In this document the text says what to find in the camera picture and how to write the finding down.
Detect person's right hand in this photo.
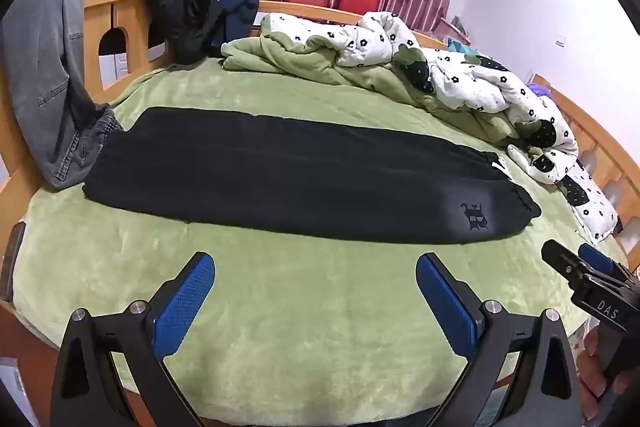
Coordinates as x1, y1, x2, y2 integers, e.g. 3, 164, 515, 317
576, 327, 621, 419

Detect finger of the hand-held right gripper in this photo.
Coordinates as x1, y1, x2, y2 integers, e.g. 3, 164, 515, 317
577, 243, 630, 279
541, 239, 588, 285

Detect dark flat object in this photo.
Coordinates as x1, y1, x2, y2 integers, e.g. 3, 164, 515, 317
0, 222, 27, 304

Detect green white floral quilt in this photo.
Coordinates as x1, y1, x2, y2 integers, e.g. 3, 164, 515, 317
220, 9, 621, 243

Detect green fleece blanket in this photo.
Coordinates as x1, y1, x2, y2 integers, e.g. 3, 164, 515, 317
10, 57, 621, 423

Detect teal patterned pillow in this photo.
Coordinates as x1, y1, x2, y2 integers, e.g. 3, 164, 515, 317
446, 37, 481, 56

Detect navy garment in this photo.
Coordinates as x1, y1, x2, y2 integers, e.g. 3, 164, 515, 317
207, 0, 261, 48

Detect grey jeans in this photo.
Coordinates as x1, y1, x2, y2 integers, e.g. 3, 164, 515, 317
0, 0, 125, 190

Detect black jacket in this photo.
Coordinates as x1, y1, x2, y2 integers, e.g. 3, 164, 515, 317
121, 0, 226, 65

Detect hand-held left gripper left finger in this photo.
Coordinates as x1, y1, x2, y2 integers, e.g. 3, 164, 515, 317
50, 252, 216, 427

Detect black pants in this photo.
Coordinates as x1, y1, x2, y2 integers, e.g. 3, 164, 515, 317
81, 107, 542, 245

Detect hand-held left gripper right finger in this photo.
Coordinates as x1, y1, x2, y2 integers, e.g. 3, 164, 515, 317
416, 253, 583, 427

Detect wooden bed frame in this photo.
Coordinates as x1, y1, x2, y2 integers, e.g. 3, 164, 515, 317
0, 0, 640, 408

